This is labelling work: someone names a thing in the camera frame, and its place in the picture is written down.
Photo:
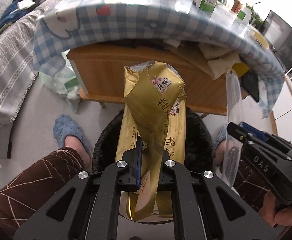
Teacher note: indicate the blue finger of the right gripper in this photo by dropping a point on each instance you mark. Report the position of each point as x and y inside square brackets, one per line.
[261, 135]

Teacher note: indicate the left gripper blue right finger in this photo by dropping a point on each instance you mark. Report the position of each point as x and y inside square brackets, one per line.
[163, 161]

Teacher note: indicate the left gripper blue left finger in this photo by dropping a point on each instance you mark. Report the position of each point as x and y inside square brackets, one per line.
[138, 162]

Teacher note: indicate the gold tissue package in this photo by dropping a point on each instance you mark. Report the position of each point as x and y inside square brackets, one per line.
[155, 111]

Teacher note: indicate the white medicine bottle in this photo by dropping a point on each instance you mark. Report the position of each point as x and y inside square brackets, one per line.
[244, 15]

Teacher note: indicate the green medicine box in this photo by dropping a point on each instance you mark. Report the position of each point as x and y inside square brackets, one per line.
[206, 5]

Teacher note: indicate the white green box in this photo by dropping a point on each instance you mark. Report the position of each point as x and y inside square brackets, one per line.
[258, 38]

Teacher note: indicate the black lined trash bin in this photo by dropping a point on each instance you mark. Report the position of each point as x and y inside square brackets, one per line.
[186, 140]

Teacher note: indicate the person's right hand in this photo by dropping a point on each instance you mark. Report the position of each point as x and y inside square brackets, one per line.
[270, 214]

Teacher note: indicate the white TV cabinet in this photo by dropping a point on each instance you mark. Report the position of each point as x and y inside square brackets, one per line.
[282, 111]

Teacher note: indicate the right brown patterned leg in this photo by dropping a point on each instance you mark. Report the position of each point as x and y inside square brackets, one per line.
[249, 186]

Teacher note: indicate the brown patterned leg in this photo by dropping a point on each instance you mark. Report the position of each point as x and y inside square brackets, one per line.
[249, 186]
[31, 189]

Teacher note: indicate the right blue fuzzy slipper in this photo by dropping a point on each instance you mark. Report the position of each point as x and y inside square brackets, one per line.
[221, 136]

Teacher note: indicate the blue fuzzy slipper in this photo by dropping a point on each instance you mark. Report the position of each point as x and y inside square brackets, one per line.
[221, 136]
[65, 126]

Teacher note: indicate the left blue fuzzy slipper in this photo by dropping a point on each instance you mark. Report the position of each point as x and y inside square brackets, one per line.
[65, 126]

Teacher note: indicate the flat screen television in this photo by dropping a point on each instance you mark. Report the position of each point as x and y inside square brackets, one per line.
[279, 35]

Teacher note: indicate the green white plastic bag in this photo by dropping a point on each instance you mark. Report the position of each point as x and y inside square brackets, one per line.
[65, 84]

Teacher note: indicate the blue checkered tablecloth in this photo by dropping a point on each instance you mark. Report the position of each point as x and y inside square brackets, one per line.
[75, 23]

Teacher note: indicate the grey covered sofa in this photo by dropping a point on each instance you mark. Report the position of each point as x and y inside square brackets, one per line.
[16, 62]

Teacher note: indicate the left brown patterned leg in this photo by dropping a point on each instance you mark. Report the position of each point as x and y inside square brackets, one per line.
[31, 189]

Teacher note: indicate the blue clothes pile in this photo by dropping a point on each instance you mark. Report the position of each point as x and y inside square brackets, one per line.
[12, 14]

